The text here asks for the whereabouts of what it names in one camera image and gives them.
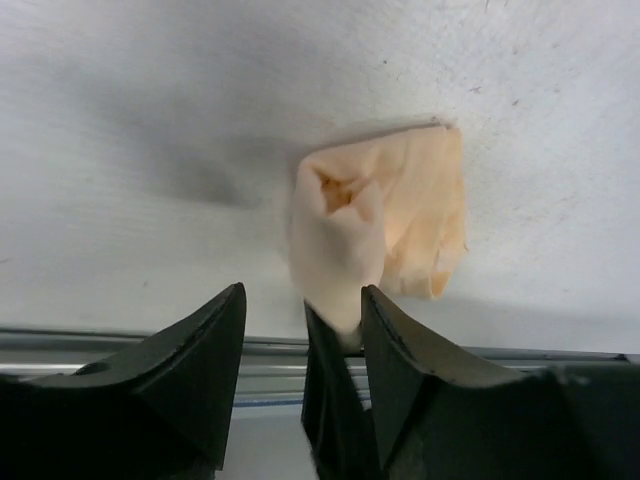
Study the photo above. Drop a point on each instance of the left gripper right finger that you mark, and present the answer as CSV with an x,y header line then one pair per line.
x,y
442,412

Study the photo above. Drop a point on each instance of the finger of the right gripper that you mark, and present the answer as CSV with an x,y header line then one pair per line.
x,y
339,428

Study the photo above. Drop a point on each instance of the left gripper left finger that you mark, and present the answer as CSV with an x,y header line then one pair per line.
x,y
159,409

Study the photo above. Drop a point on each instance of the beige underwear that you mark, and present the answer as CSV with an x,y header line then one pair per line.
x,y
388,212

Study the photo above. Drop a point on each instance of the aluminium front rail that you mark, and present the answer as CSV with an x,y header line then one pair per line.
x,y
272,371

